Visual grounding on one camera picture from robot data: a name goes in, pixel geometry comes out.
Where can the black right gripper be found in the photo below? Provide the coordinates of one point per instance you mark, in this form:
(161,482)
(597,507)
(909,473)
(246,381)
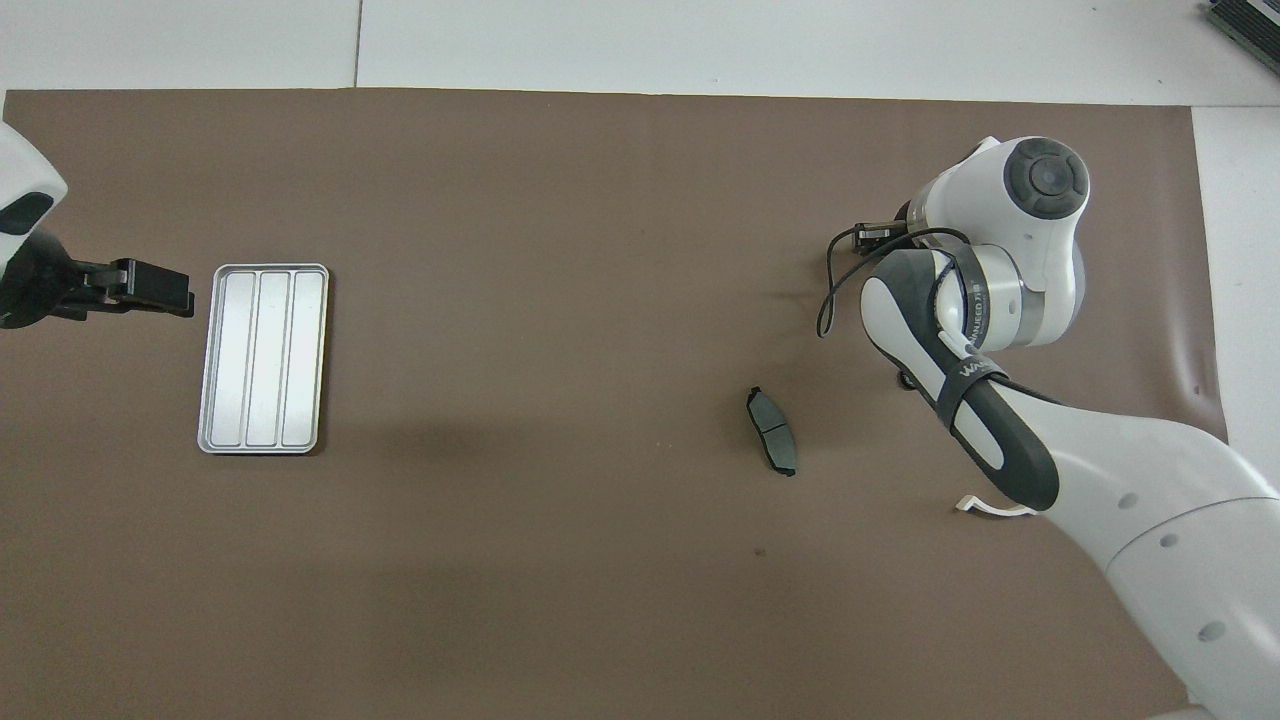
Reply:
(905,213)

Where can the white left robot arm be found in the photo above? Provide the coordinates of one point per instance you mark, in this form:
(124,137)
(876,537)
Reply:
(25,170)

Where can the dark grey equipment edge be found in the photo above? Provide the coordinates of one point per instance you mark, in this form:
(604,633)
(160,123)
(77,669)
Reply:
(1250,22)

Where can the white curved plastic bracket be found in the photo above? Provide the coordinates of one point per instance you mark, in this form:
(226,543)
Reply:
(975,505)

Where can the long grey brake pad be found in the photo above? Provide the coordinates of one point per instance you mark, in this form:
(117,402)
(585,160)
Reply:
(772,430)

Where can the brown table mat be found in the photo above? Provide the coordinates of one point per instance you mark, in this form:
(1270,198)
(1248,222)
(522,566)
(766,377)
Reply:
(600,250)

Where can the silver metal tray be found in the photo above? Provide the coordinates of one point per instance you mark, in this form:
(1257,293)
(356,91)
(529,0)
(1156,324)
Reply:
(262,360)

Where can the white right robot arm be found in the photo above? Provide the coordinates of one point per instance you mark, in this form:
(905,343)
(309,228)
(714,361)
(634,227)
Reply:
(1150,500)

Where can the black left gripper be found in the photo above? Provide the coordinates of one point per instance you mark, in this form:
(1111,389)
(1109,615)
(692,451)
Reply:
(30,285)

